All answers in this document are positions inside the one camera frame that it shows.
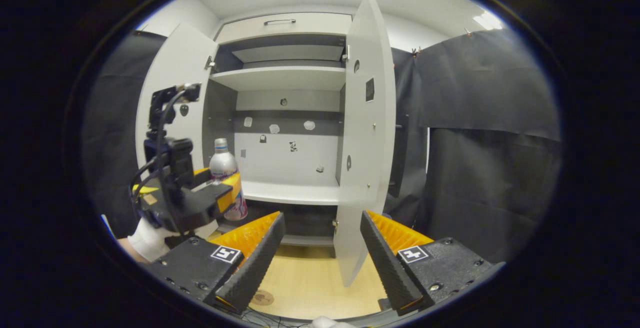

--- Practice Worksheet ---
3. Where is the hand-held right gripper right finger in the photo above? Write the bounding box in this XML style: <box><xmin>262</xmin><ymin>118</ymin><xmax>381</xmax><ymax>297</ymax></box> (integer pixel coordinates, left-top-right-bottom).
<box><xmin>360</xmin><ymin>210</ymin><xmax>506</xmax><ymax>317</ymax></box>

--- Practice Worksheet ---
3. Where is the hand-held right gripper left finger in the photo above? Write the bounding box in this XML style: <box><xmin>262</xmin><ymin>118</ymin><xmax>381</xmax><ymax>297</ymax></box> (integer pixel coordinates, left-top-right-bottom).
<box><xmin>147</xmin><ymin>211</ymin><xmax>287</xmax><ymax>314</ymax></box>

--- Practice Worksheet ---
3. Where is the silver bottle pink label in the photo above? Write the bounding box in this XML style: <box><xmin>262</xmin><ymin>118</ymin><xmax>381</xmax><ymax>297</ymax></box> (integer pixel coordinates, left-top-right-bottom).
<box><xmin>209</xmin><ymin>138</ymin><xmax>248</xmax><ymax>221</ymax></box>

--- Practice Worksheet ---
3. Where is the white cabinet door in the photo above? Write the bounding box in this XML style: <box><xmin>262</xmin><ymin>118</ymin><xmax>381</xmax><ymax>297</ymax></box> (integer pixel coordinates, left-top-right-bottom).
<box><xmin>332</xmin><ymin>0</ymin><xmax>397</xmax><ymax>287</ymax></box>
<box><xmin>135</xmin><ymin>23</ymin><xmax>219</xmax><ymax>241</ymax></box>

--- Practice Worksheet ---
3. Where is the white cabinet shelf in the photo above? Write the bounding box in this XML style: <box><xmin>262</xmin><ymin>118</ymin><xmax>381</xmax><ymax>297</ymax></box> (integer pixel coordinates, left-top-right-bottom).
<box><xmin>241</xmin><ymin>180</ymin><xmax>341</xmax><ymax>206</ymax></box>
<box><xmin>231</xmin><ymin>45</ymin><xmax>346</xmax><ymax>64</ymax></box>
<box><xmin>210</xmin><ymin>66</ymin><xmax>347</xmax><ymax>92</ymax></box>

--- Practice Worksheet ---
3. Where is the white and grey cabinet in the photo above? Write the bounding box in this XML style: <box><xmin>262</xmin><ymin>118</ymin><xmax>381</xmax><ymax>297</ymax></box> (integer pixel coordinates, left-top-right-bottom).
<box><xmin>202</xmin><ymin>13</ymin><xmax>353</xmax><ymax>258</ymax></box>

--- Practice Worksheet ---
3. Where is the white cabinet drawer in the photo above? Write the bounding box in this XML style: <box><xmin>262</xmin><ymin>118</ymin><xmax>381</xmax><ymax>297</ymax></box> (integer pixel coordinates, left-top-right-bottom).
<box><xmin>215</xmin><ymin>13</ymin><xmax>353</xmax><ymax>44</ymax></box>

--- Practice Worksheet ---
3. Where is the ceiling light panel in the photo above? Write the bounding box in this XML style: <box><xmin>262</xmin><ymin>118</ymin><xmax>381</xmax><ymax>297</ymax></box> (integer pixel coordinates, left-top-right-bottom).
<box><xmin>472</xmin><ymin>12</ymin><xmax>503</xmax><ymax>31</ymax></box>

